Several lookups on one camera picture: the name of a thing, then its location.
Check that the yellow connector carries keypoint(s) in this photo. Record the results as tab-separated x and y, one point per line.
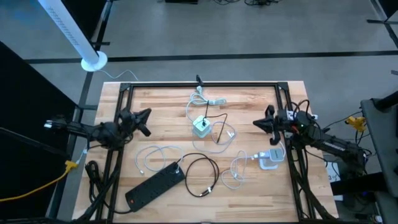
357	121

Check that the black tray with label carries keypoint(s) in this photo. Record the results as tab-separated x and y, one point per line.
155	186

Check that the white power tower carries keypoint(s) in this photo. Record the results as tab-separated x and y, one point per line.
273	155

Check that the mint green power cube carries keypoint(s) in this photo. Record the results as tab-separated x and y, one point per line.
201	126

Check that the black clip mount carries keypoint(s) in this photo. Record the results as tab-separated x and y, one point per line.
199	80

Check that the black zip tie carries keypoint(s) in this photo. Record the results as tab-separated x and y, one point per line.
207	109

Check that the black floor box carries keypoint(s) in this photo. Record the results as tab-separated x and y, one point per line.
182	1

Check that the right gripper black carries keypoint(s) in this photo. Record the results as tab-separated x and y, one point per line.
281	123

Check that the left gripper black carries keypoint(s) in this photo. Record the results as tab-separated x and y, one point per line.
127	118

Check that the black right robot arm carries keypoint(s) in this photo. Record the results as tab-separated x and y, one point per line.
329	143

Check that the black curtain stand foot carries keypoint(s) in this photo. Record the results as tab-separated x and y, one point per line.
101	43
379	21
88	107

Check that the large black partition curtain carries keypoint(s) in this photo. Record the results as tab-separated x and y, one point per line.
25	77

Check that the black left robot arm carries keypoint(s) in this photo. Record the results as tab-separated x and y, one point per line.
102	132

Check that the dark grey side desk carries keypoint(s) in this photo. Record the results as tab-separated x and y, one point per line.
379	140

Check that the black aluminium table frame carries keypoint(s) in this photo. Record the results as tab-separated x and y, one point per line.
236	84

